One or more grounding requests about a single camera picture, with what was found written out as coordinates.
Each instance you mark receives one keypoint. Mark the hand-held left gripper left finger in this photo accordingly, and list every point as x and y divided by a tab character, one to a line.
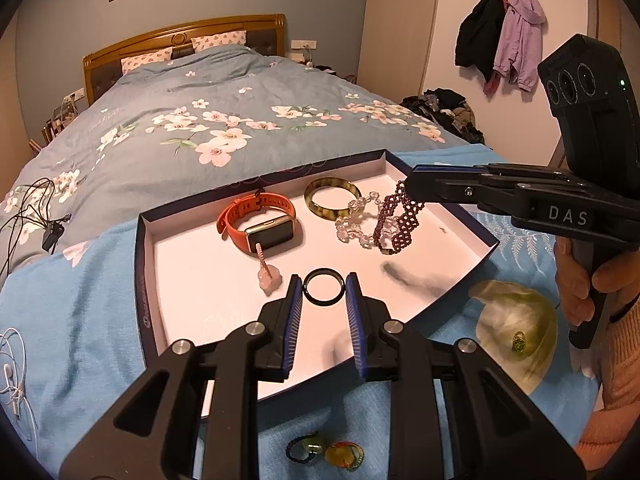
295	320

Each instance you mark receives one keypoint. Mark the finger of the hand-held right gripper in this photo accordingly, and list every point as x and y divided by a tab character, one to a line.
500	167
450	190

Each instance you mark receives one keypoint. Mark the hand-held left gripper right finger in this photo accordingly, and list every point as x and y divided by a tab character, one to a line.
355	320

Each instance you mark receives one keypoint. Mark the pink crystal pendant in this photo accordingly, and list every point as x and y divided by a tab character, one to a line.
267	282

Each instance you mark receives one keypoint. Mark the orange smartwatch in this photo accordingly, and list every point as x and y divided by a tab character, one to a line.
270	232

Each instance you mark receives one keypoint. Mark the green-brown bangle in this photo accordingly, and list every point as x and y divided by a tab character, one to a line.
330	216

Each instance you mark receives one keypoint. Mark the dark blue shallow box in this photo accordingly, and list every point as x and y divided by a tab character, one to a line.
200	270

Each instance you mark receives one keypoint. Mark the person's right forearm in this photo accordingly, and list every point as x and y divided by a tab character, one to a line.
620	385

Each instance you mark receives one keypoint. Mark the person's right hand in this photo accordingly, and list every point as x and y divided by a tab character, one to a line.
570	285

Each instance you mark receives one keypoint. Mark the pile of dark clothes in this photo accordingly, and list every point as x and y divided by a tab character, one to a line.
445	112

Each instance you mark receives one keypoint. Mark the maroon scarf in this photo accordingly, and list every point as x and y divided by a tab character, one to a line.
491	82

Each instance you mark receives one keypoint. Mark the purple jacket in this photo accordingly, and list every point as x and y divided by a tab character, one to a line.
520	40

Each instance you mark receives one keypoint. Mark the brown wooden door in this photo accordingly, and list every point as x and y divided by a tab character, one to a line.
605	0

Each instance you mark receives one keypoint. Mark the black jacket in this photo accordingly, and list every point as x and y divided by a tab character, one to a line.
477	35

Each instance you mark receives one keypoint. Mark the beige wardrobe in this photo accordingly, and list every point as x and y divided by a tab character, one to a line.
400	25

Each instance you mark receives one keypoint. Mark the bedside table clutter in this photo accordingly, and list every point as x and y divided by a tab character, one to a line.
325	67

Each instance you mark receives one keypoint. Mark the blue flower print blanket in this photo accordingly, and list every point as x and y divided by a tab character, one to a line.
75	310

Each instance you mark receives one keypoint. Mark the grey-blue floral duvet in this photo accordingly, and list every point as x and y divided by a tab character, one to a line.
200	85

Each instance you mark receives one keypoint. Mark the spotted white pillow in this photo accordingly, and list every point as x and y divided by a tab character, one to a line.
220	40
147	60

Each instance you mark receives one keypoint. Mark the white earphones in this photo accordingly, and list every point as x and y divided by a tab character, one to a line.
9	372

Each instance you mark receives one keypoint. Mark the bedside bottles and chargers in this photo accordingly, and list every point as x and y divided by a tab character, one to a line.
60	120

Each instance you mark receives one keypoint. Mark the wooden bed headboard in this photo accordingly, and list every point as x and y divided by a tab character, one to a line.
185	27

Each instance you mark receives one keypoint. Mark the white wall socket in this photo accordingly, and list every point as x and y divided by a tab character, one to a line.
74	94
304	44

